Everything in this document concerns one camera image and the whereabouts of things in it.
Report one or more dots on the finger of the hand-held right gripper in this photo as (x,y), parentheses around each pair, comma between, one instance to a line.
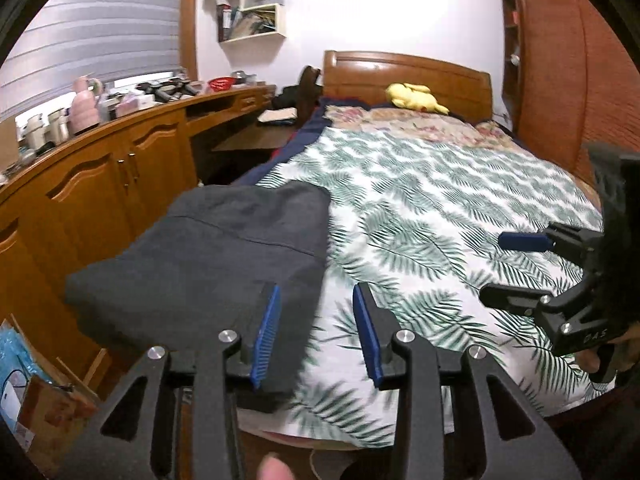
(510,298)
(522,241)

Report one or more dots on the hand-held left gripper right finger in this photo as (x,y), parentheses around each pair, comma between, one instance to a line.
(367,340)

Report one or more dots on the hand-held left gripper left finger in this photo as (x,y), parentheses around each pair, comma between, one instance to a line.
(265,335)

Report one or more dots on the black jacket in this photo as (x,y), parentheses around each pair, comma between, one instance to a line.
(200,260)

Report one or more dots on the person's right hand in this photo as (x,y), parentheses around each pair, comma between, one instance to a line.
(587,360)

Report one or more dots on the person's left hand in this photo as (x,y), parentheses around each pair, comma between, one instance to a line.
(275,467)

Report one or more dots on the tan patterned sheet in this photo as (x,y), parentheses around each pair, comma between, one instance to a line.
(587,187)

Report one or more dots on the leaf-print bedspread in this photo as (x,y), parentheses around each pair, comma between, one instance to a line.
(425,200)

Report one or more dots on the floral blanket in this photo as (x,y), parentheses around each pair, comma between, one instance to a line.
(415,122)

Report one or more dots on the yellow plush toy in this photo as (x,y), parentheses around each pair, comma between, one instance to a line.
(412,97)

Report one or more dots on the wooden louvered wardrobe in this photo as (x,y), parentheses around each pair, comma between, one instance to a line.
(550,60)

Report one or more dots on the cardboard box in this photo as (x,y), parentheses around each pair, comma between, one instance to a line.
(55,410)

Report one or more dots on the wooden desk cabinet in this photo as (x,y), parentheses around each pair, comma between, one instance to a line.
(100,180)

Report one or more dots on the wooden bed headboard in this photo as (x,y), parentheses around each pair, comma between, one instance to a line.
(360,75)

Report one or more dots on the blue plastic bag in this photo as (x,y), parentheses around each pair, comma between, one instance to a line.
(20,355)

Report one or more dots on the dark brown chair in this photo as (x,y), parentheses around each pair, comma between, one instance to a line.
(307,90)

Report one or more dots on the red basket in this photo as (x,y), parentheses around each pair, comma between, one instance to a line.
(221,84)

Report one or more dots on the grey metal container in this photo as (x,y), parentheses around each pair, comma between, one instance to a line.
(242,77)

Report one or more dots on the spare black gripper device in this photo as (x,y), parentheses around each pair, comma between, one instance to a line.
(182,87)
(152,92)

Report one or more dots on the pink tissue box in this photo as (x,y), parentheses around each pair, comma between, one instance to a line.
(132,107)

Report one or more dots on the pink thermos jug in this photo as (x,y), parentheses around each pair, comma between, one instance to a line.
(85,107)

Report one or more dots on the grey thermos bottle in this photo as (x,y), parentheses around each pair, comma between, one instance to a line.
(57,127)

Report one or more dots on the row of books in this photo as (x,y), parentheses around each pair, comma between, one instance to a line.
(250,25)

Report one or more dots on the grey window blind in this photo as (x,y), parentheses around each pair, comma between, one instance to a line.
(100,25)

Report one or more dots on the wooden window frame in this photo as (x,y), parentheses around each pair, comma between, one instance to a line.
(189,35)

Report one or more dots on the white wall shelf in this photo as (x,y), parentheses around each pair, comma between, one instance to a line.
(280,15)

